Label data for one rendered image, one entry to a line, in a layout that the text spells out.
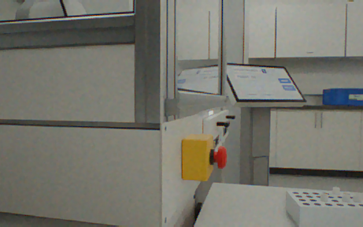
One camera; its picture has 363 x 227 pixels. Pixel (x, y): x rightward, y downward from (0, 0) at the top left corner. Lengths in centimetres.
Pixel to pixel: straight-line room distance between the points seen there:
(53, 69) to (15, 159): 15
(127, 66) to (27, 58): 16
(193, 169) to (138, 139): 13
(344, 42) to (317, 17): 48
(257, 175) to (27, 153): 152
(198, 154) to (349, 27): 403
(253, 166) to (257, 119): 29
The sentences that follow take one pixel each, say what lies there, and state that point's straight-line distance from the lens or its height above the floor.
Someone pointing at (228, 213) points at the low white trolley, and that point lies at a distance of 57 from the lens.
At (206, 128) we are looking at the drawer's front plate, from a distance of 69.
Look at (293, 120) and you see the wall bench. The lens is 379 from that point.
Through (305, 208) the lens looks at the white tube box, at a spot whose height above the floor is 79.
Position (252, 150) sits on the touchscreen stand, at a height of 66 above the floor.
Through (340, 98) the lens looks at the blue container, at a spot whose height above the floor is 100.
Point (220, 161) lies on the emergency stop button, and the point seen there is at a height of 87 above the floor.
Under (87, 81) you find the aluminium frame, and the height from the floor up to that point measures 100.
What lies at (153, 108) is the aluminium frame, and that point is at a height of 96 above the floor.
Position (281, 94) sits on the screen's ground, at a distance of 179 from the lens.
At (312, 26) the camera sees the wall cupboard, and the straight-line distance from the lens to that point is 427.
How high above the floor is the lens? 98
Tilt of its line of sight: 3 degrees down
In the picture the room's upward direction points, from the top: straight up
